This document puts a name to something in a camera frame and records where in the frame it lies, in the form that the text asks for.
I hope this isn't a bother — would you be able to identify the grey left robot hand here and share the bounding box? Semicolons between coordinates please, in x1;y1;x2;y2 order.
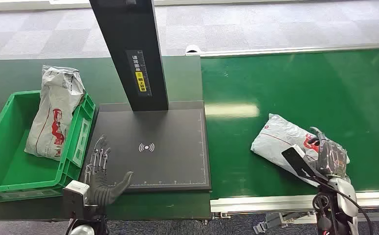
84;134;134;207

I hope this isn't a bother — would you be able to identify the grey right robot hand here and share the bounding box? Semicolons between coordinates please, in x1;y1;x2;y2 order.
307;126;351;180

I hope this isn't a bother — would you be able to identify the grey poly mailer red print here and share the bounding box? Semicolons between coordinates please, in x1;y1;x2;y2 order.
250;113;351;189

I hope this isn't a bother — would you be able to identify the green conveyor belt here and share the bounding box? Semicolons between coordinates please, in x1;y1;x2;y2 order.
200;47;379;199

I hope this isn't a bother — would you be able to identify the black scanner platform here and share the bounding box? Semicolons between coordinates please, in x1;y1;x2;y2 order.
79;100;212;194

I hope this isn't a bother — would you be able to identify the crumpled grey mailer red logo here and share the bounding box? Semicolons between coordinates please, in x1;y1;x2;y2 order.
24;65;87;162

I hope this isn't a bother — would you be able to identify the green plastic crate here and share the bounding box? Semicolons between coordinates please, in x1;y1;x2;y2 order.
0;90;96;204

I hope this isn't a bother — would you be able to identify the black yellow column label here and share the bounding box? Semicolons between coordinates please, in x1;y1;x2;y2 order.
126;49;153;97

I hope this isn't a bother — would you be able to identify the black scanner column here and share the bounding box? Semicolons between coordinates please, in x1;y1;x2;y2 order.
89;0;170;112

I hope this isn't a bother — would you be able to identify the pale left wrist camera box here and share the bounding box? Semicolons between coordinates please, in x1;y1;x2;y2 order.
62;180;90;220

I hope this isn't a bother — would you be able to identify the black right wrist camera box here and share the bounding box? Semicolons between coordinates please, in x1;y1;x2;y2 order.
281;145;330;183

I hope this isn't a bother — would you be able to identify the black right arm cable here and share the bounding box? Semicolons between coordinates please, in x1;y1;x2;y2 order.
301;170;375;235

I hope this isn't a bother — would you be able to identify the aluminium conveyor side rail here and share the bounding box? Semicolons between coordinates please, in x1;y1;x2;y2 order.
185;43;379;59
210;191;379;224

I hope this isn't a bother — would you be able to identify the grey metal conveyor bracket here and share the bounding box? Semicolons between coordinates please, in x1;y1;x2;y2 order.
253;211;317;235

